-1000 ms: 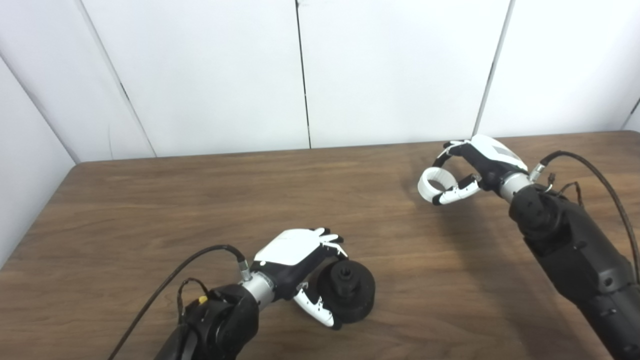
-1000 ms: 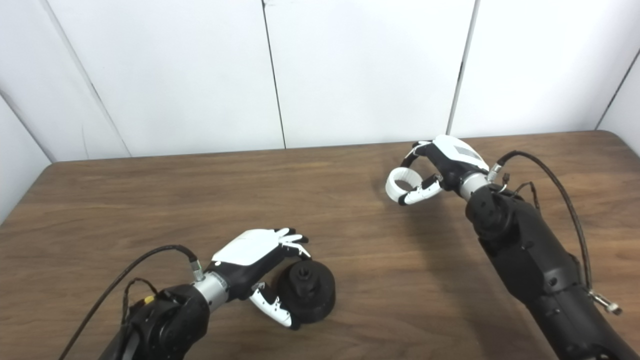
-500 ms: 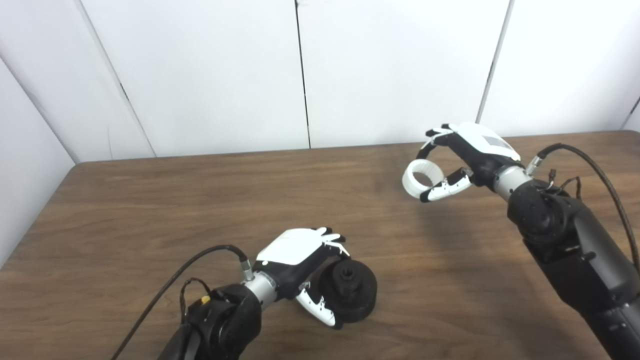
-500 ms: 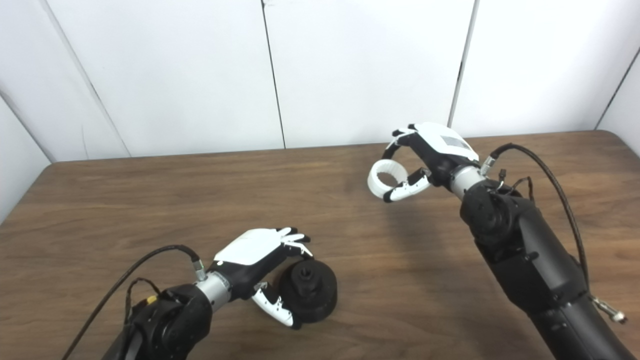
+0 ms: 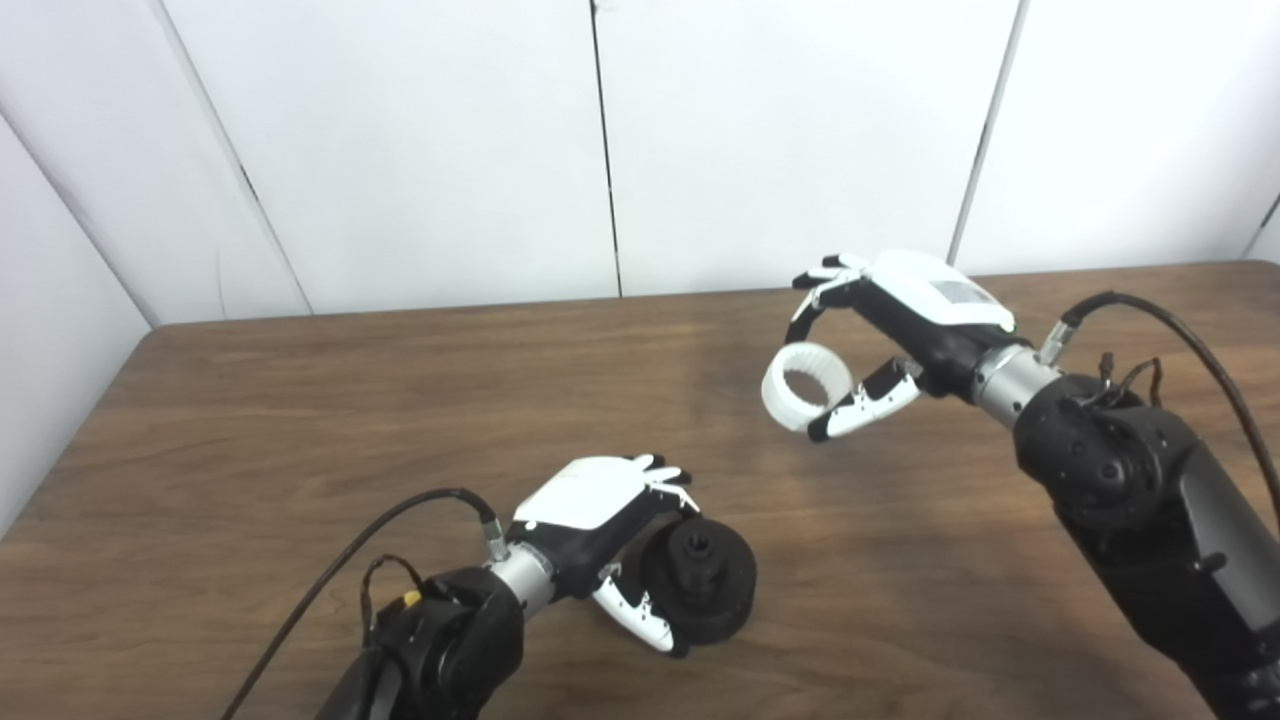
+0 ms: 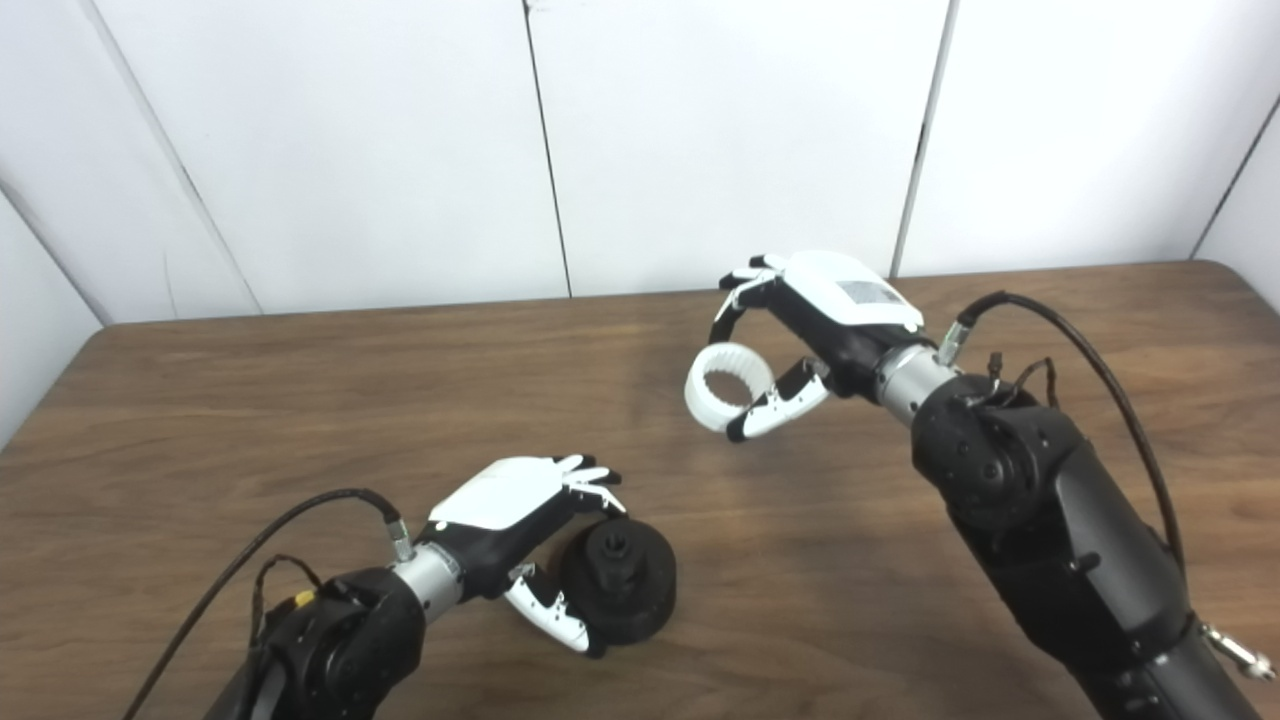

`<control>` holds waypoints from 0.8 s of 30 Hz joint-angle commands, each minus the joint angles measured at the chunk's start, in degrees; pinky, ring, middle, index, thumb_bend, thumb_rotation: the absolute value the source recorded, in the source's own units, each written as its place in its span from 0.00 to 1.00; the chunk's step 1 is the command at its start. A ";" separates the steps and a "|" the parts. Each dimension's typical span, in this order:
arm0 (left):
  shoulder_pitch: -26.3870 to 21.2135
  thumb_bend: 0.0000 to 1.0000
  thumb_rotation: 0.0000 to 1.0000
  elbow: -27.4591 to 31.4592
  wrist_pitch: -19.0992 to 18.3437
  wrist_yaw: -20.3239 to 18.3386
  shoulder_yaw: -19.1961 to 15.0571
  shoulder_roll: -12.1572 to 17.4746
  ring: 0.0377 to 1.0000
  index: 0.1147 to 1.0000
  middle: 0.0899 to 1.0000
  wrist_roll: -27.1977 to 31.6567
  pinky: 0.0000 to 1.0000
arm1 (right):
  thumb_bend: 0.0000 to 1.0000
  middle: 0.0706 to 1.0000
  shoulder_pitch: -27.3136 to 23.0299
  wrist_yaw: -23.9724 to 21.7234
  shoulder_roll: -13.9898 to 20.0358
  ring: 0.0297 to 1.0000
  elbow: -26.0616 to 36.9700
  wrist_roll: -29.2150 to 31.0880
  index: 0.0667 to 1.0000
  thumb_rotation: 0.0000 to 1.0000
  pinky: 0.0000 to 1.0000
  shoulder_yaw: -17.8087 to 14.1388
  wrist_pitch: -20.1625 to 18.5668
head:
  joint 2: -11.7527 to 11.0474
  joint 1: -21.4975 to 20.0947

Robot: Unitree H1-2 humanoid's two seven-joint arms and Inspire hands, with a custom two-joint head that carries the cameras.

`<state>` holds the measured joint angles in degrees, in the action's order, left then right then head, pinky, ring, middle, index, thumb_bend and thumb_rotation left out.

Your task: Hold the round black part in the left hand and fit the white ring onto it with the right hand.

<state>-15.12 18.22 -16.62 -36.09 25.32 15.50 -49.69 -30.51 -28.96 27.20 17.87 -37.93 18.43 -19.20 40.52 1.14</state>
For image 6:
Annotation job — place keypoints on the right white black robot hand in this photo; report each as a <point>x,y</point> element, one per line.
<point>850,310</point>

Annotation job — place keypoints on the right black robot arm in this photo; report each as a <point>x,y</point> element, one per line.
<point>1060,520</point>

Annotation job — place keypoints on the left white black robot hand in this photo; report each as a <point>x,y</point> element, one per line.
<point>500,505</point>

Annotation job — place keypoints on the round black part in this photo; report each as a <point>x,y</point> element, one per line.
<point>630,585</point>

